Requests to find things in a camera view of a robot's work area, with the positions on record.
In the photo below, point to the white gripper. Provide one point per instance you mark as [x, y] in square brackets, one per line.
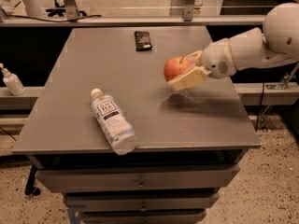
[216, 58]

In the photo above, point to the red apple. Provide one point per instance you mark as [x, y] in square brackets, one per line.
[175, 66]

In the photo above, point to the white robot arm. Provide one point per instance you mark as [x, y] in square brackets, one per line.
[275, 44]

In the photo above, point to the white pump dispenser bottle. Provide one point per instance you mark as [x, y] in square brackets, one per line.
[12, 82]

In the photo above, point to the black snack packet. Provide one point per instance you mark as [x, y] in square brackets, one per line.
[142, 41]

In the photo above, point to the grey drawer cabinet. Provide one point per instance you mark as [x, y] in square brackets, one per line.
[188, 143]

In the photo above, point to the grey metal rail frame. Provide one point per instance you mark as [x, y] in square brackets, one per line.
[85, 13]

